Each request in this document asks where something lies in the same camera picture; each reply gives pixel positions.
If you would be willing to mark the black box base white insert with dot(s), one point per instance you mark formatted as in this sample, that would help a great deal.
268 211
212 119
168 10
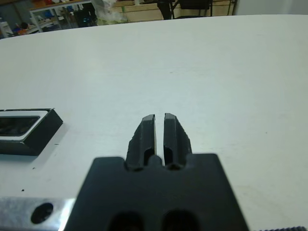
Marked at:
43 134

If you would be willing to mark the black upright bag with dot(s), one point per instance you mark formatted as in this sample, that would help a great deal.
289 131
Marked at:
166 12

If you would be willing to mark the yellow green bag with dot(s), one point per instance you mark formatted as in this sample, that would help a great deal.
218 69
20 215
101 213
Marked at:
115 21

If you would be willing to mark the person in orange clothes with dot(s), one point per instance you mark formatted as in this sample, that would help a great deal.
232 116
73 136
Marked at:
22 28

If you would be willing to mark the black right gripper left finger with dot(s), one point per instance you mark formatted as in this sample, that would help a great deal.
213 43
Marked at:
140 144

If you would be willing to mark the light wooden crate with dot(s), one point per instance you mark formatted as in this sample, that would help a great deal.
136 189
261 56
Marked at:
139 13

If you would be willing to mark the white framed desk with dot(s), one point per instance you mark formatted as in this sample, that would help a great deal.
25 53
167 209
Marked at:
48 7

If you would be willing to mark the white plastic bag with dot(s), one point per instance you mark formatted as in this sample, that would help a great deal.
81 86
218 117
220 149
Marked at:
106 9

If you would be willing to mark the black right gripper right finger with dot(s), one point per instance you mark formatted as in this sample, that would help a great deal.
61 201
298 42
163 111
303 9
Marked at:
175 142

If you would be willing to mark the black mesh office chair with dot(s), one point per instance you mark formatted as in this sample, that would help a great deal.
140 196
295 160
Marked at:
195 3

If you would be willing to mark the black computer tower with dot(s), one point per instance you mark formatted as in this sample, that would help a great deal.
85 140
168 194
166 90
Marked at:
84 16

